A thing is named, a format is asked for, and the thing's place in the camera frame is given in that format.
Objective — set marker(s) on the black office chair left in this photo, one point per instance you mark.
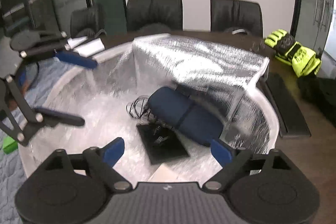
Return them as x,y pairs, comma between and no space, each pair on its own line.
86,22

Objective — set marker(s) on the dark blue zipper pouch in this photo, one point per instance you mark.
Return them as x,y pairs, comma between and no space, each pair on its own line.
185,115

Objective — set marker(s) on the black wallet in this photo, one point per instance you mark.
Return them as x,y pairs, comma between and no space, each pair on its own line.
161,143

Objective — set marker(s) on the black office chair right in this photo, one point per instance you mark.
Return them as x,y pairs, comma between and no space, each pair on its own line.
234,15

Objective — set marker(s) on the white papers on table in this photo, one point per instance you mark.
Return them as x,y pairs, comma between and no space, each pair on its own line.
85,46

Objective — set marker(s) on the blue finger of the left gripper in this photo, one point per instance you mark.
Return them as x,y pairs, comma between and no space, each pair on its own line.
76,59
52,117

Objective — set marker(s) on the green insulated bag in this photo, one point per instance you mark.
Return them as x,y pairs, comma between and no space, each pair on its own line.
112,99

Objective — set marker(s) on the black keyboard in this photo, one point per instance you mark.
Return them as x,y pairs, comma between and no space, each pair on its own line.
291,121

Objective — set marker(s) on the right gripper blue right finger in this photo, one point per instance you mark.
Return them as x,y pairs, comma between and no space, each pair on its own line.
234,163

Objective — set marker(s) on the yellow black glove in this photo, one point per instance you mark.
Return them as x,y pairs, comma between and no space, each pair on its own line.
303,60

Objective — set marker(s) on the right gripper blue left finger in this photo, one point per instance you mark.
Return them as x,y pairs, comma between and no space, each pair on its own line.
101,162

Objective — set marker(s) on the green glasses case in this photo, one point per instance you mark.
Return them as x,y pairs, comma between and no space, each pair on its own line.
9,145

